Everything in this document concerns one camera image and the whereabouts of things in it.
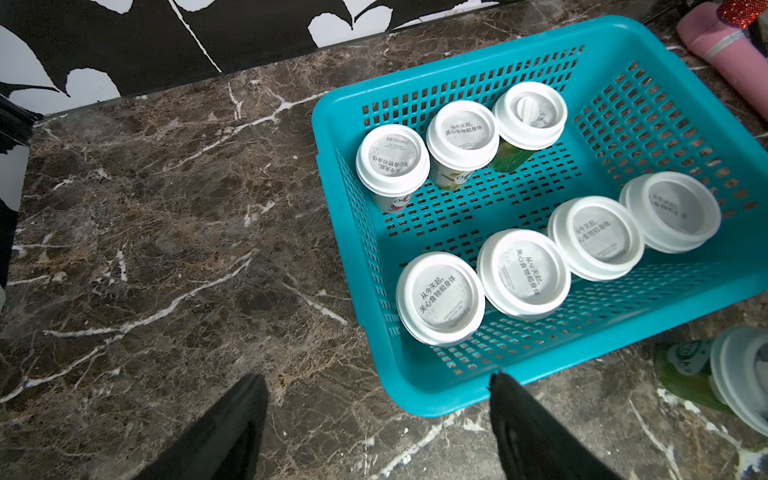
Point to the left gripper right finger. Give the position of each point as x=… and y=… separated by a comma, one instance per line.
x=532, y=444

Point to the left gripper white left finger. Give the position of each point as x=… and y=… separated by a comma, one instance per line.
x=224, y=443

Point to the white yogurt cup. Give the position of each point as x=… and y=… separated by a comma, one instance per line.
x=462, y=138
x=530, y=117
x=727, y=373
x=598, y=237
x=440, y=299
x=392, y=162
x=675, y=212
x=524, y=274

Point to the teal plastic basket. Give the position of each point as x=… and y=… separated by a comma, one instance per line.
x=634, y=108

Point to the pink and red tube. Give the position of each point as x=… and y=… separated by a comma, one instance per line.
x=706, y=33

